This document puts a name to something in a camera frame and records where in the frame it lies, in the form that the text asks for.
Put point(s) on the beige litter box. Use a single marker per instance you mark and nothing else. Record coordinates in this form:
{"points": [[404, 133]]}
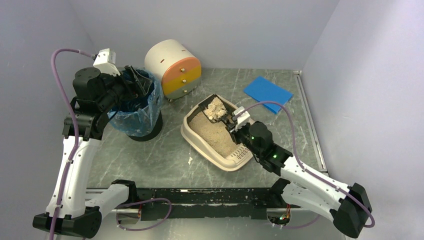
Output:
{"points": [[240, 157]]}

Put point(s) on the litter clump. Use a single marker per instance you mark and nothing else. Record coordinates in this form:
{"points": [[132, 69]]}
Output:
{"points": [[215, 110]]}

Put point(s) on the cylindrical mini drawer cabinet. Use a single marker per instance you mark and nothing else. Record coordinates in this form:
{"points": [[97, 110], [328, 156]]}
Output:
{"points": [[176, 68]]}

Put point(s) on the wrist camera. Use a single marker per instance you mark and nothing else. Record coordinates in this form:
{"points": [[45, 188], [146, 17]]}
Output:
{"points": [[241, 117], [105, 62]]}

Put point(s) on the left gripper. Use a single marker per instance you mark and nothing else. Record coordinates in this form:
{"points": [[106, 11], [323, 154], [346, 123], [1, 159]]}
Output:
{"points": [[129, 84]]}

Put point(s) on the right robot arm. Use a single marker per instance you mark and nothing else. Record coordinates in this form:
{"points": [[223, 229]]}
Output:
{"points": [[347, 206]]}

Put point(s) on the blue flat pad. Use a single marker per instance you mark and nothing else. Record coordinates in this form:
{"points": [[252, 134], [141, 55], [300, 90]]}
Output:
{"points": [[261, 89]]}

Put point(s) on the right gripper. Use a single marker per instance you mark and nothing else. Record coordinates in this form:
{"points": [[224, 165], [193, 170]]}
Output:
{"points": [[230, 122]]}

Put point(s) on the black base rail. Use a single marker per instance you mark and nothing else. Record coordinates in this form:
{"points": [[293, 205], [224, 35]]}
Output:
{"points": [[198, 203]]}

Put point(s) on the black litter scoop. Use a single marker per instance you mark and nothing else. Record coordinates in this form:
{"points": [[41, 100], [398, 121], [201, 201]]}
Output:
{"points": [[229, 108]]}

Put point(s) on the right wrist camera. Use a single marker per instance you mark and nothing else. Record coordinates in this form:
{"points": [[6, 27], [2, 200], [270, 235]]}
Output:
{"points": [[241, 117]]}

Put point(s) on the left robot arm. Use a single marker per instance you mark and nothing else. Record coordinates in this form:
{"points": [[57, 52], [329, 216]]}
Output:
{"points": [[68, 212]]}

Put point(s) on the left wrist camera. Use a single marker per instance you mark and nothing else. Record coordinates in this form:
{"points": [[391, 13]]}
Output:
{"points": [[105, 62]]}

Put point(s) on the sand litter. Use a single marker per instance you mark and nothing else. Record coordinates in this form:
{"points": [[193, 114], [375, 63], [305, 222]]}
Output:
{"points": [[215, 134]]}

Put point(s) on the black bin with blue bag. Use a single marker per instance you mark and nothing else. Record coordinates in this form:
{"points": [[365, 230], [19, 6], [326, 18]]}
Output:
{"points": [[141, 124]]}

